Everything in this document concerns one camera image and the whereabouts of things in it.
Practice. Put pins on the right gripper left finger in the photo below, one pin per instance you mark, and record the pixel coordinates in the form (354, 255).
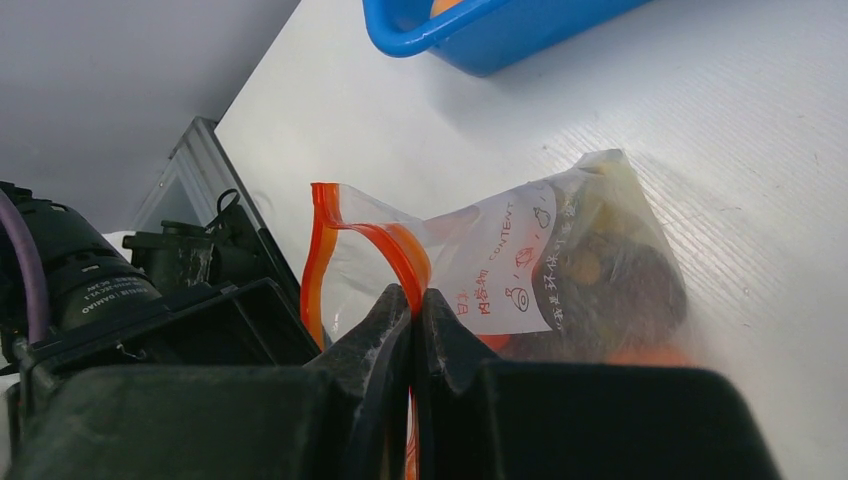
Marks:
(342, 415)

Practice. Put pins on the toy peach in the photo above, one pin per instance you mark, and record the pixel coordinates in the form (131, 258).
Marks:
(439, 7)

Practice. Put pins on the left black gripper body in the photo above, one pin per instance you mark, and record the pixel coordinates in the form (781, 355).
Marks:
(204, 325)

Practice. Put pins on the orange toy tangerine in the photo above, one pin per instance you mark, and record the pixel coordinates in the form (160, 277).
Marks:
(658, 356)

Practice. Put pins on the clear zip top bag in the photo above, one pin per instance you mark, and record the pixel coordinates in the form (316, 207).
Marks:
(480, 257)

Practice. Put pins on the dark toy grape bunch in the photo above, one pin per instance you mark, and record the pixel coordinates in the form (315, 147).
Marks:
(605, 281)

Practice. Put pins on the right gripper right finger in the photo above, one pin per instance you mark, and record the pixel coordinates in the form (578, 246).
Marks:
(482, 417)

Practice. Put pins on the blue plastic bin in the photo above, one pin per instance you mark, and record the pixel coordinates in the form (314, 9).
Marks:
(481, 38)

